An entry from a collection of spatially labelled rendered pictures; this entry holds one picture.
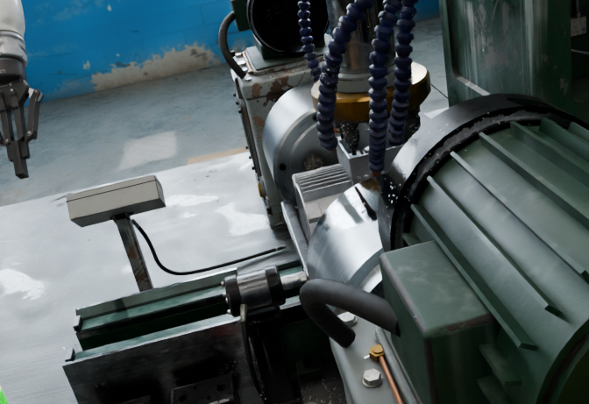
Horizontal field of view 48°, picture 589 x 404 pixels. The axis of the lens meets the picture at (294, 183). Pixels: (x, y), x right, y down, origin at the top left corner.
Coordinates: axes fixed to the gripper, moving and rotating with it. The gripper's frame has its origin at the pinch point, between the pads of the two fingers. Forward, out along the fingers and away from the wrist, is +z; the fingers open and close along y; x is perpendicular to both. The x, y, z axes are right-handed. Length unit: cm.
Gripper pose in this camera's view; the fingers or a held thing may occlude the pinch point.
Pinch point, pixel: (19, 159)
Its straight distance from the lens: 139.2
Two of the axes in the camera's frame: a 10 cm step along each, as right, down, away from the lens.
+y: 9.7, -2.4, 0.8
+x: -0.1, 2.7, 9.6
